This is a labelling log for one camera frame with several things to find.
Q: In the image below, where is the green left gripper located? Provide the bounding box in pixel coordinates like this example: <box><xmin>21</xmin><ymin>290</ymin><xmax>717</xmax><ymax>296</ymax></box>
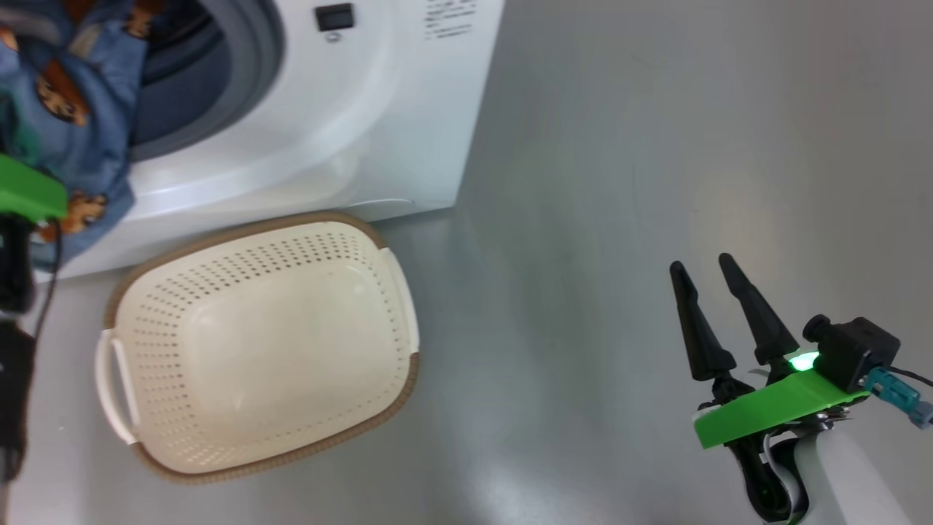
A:
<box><xmin>0</xmin><ymin>155</ymin><xmax>68</xmax><ymax>219</ymax></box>

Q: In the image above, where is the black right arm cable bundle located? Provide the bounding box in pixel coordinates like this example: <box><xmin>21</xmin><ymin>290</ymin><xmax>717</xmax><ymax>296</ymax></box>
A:
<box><xmin>729</xmin><ymin>436</ymin><xmax>806</xmax><ymax>523</ymax></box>

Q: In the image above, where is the blue cartoon print garment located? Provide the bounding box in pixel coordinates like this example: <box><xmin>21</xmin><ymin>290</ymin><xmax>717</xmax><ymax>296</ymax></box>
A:
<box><xmin>0</xmin><ymin>0</ymin><xmax>157</xmax><ymax>271</ymax></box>

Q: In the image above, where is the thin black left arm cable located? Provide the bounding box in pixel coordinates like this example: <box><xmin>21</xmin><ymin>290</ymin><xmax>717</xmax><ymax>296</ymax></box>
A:
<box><xmin>33</xmin><ymin>219</ymin><xmax>63</xmax><ymax>343</ymax></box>

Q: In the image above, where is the white front-load washing machine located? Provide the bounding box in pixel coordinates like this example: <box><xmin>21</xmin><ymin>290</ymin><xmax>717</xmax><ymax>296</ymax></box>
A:
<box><xmin>0</xmin><ymin>0</ymin><xmax>505</xmax><ymax>281</ymax></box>

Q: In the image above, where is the cream perforated plastic laundry basket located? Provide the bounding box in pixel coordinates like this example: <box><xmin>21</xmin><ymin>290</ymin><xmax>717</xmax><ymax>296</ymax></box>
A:
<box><xmin>95</xmin><ymin>211</ymin><xmax>421</xmax><ymax>486</ymax></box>

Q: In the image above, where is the teal cable connector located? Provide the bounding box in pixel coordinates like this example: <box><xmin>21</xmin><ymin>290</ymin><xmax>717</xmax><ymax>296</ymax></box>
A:
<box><xmin>860</xmin><ymin>367</ymin><xmax>933</xmax><ymax>429</ymax></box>

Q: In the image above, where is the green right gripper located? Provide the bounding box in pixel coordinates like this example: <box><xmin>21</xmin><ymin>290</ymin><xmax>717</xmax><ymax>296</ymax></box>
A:
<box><xmin>669</xmin><ymin>253</ymin><xmax>872</xmax><ymax>449</ymax></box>

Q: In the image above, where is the black door lock socket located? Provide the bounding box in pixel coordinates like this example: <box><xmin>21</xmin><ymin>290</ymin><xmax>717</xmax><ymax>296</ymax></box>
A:
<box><xmin>315</xmin><ymin>4</ymin><xmax>356</xmax><ymax>32</ymax></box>

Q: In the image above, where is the black text warning sticker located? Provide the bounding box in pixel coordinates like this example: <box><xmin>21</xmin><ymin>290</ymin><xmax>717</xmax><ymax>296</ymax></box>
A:
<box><xmin>425</xmin><ymin>0</ymin><xmax>478</xmax><ymax>39</ymax></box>

